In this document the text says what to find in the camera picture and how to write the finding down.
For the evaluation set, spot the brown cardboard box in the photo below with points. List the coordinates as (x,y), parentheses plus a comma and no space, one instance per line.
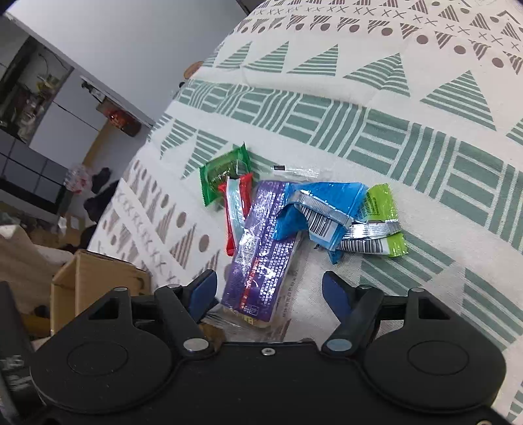
(88,277)

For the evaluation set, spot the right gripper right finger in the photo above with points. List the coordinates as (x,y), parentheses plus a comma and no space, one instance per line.
(356,308)

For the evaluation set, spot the light green snack packet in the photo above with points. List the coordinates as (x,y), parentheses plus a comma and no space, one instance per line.
(376,229)

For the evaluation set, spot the red white snack bar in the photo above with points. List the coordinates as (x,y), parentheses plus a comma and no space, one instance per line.
(237,200)

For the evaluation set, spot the white shelf unit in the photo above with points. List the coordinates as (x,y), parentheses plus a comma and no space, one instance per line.
(117,99)

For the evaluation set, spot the purple snack packet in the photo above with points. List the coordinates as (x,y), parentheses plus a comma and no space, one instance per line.
(260,264)

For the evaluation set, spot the black clothes pile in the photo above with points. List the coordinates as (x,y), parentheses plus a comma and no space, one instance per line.
(95,207)

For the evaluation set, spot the blue snack packet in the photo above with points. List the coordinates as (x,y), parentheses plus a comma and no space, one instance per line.
(323,209)

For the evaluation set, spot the water bottle pack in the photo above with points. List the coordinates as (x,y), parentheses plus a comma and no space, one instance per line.
(78,179)

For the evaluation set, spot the dark green snack packet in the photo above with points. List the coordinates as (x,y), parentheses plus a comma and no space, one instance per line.
(232,164)

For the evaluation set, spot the patterned white bedspread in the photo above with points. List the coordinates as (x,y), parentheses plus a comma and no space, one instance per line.
(424,96)

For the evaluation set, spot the dark bottle red label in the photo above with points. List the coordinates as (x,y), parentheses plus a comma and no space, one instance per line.
(123,121)

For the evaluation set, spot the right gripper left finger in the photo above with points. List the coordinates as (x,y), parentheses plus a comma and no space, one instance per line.
(182,308)

